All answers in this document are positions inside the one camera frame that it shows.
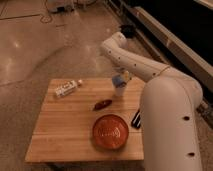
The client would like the long wall rail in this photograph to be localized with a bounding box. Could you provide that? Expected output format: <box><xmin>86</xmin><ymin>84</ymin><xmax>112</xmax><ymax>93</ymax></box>
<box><xmin>106</xmin><ymin>0</ymin><xmax>213</xmax><ymax>128</ymax></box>

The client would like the white ceramic cup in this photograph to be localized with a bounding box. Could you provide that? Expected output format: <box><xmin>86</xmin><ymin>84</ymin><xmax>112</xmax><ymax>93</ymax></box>
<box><xmin>114</xmin><ymin>86</ymin><xmax>126</xmax><ymax>97</ymax></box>

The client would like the black box on floor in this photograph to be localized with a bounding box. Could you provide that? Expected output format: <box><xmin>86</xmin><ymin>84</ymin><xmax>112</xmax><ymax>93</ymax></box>
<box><xmin>120</xmin><ymin>25</ymin><xmax>135</xmax><ymax>38</ymax></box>

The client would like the dark brown small item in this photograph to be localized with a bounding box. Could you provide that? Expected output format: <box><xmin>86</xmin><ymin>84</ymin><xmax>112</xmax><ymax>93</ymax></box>
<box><xmin>93</xmin><ymin>99</ymin><xmax>112</xmax><ymax>111</ymax></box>

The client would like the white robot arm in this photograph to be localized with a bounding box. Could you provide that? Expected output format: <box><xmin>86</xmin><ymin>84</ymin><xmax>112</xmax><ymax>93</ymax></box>
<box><xmin>100</xmin><ymin>32</ymin><xmax>203</xmax><ymax>171</ymax></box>

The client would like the floor cable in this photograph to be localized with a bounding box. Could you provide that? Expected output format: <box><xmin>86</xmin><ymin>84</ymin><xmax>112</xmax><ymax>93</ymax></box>
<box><xmin>39</xmin><ymin>0</ymin><xmax>54</xmax><ymax>24</ymax></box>

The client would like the grey device on floor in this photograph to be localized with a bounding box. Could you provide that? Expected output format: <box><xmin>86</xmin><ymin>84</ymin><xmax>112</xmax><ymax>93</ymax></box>
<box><xmin>46</xmin><ymin>0</ymin><xmax>74</xmax><ymax>13</ymax></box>

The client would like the wooden table board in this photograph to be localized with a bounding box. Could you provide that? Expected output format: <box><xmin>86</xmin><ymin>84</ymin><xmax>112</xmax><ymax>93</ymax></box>
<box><xmin>25</xmin><ymin>78</ymin><xmax>144</xmax><ymax>163</ymax></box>

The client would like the white plastic bottle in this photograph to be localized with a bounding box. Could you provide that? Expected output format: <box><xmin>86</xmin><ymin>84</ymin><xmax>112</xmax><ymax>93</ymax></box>
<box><xmin>54</xmin><ymin>80</ymin><xmax>83</xmax><ymax>98</ymax></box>

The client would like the red bowl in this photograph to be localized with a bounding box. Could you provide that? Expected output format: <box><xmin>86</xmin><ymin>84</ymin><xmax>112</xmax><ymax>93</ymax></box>
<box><xmin>92</xmin><ymin>114</ymin><xmax>129</xmax><ymax>150</ymax></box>

